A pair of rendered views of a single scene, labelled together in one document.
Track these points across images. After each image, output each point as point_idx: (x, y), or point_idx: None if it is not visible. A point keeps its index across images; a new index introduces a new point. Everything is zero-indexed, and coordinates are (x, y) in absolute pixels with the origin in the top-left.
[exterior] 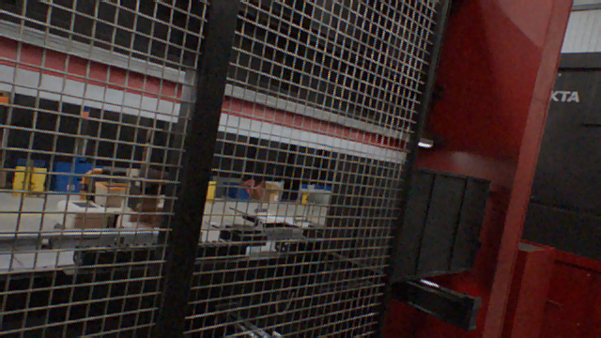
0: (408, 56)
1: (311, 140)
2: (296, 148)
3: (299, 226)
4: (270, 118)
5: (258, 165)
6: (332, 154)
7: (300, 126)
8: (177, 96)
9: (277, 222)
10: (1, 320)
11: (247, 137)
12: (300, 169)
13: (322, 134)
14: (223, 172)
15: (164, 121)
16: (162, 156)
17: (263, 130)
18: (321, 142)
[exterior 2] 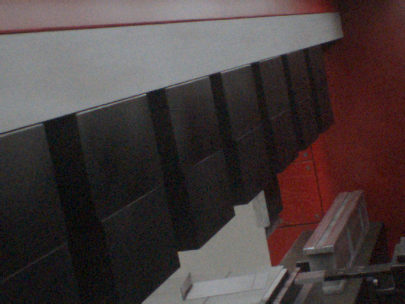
0: None
1: (268, 38)
2: (262, 72)
3: (348, 273)
4: (217, 3)
5: (241, 156)
6: (293, 59)
7: (249, 6)
8: (68, 0)
9: (286, 292)
10: None
11: (208, 82)
12: (280, 125)
13: (273, 15)
14: (212, 218)
15: (74, 118)
16: (114, 256)
17: (218, 44)
18: (278, 35)
